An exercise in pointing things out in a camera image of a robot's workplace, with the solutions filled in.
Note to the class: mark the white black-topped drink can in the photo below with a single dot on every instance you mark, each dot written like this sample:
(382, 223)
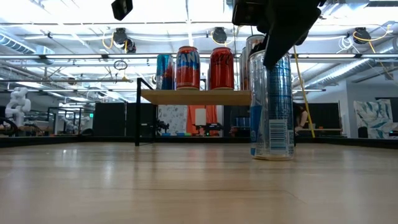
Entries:
(253, 42)

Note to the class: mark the silver blue energy drink can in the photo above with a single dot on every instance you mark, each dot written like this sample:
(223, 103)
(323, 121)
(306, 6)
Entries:
(270, 124)
(164, 74)

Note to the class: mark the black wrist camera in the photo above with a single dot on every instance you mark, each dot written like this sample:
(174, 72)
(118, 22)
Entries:
(245, 12)
(122, 8)

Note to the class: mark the red soda can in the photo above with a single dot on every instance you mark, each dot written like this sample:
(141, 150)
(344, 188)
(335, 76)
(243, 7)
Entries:
(188, 77)

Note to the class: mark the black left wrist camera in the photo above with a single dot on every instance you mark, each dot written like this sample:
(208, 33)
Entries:
(122, 8)

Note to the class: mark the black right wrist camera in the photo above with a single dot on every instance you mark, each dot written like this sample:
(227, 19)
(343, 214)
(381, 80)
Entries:
(245, 12)

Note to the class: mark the grey ventilation duct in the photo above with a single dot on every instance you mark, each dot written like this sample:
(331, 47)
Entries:
(15, 43)

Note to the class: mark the white sheet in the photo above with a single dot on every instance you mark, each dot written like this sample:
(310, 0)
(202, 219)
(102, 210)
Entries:
(201, 116)

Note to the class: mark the small white robot arm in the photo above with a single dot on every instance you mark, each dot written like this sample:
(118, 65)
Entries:
(69, 124)

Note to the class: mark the black partition panel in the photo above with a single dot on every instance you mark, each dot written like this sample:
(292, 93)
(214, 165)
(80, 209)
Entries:
(109, 119)
(236, 110)
(326, 115)

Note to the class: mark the black office chair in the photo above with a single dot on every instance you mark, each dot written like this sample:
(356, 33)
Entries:
(362, 132)

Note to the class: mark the orange cloth panel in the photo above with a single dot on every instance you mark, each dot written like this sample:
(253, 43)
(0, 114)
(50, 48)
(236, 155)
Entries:
(214, 116)

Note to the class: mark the person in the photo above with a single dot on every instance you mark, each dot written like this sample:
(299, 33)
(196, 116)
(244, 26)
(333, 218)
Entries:
(301, 119)

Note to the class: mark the white speckled panel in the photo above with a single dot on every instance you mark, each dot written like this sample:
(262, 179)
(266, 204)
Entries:
(174, 116)

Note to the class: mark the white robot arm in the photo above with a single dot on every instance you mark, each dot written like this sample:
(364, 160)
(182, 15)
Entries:
(18, 104)

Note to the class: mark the white teal leaf-print cloth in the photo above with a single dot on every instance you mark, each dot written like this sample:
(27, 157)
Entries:
(373, 118)

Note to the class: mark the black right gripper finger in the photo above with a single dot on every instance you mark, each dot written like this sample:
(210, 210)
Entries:
(283, 43)
(258, 49)

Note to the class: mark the black aluminium table frame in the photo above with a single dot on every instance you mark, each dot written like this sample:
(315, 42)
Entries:
(40, 140)

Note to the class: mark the red Coca-Cola can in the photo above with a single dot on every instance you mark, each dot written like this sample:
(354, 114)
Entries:
(221, 71)

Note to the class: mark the white Celsius can yellow band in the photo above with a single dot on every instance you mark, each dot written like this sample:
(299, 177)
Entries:
(243, 71)

